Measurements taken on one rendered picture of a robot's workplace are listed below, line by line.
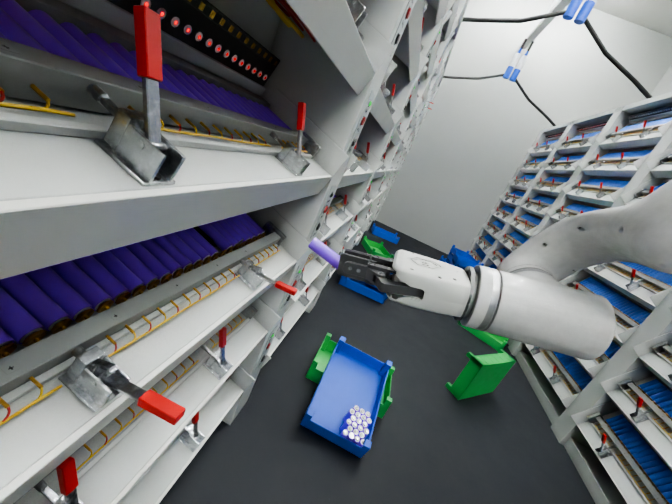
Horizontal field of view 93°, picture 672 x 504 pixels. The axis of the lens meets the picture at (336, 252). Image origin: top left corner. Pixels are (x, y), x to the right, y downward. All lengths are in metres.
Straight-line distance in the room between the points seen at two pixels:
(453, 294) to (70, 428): 0.38
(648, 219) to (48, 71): 0.49
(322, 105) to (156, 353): 0.49
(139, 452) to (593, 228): 0.64
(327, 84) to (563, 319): 0.52
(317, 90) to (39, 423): 0.59
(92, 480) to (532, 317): 0.54
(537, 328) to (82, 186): 0.44
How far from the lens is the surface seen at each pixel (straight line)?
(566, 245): 0.53
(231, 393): 0.89
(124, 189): 0.22
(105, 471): 0.53
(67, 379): 0.35
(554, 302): 0.46
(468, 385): 1.56
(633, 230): 0.45
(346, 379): 1.18
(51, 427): 0.33
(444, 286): 0.41
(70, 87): 0.26
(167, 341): 0.40
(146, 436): 0.56
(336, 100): 0.65
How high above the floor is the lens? 0.79
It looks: 19 degrees down
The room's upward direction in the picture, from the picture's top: 24 degrees clockwise
